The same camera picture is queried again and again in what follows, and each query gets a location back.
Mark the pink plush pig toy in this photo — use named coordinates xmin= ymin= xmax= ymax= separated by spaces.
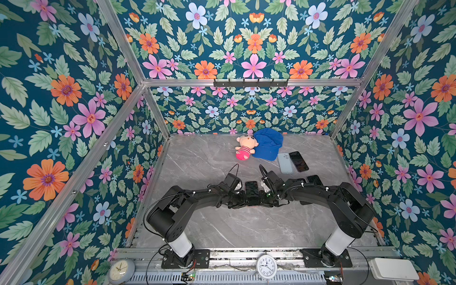
xmin=235 ymin=135 xmax=259 ymax=161

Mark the white box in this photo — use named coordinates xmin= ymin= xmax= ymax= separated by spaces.
xmin=368 ymin=258 xmax=420 ymax=281

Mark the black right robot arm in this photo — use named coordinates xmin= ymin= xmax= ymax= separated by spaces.
xmin=260 ymin=166 xmax=375 ymax=267

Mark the white round clock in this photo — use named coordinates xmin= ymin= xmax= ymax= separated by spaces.
xmin=256 ymin=254 xmax=278 ymax=280

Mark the black hook rail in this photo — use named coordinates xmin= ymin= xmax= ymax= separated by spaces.
xmin=213 ymin=78 xmax=289 ymax=89

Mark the purple-edged smartphone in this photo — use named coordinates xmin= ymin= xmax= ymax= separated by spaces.
xmin=245 ymin=181 xmax=261 ymax=206

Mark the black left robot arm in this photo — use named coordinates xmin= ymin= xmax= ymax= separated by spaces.
xmin=144 ymin=173 xmax=245 ymax=268

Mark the black phone case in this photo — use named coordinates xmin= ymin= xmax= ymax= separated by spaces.
xmin=294 ymin=178 xmax=307 ymax=184

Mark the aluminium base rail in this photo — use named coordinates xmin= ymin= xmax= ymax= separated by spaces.
xmin=113 ymin=247 xmax=400 ymax=270

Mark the blue-edged smartphone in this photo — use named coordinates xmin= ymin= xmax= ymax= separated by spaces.
xmin=289 ymin=151 xmax=309 ymax=172

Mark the beige round clock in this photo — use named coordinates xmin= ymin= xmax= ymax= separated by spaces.
xmin=108 ymin=259 xmax=135 ymax=285

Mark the silver-edged black smartphone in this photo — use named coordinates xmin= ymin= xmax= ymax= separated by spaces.
xmin=307 ymin=175 xmax=324 ymax=186

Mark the blue baseball cap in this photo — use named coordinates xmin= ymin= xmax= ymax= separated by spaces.
xmin=253 ymin=128 xmax=283 ymax=161

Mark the light blue phone case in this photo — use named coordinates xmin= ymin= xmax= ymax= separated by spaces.
xmin=277 ymin=153 xmax=293 ymax=174

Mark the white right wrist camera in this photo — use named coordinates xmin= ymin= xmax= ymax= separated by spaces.
xmin=260 ymin=180 xmax=270 ymax=192

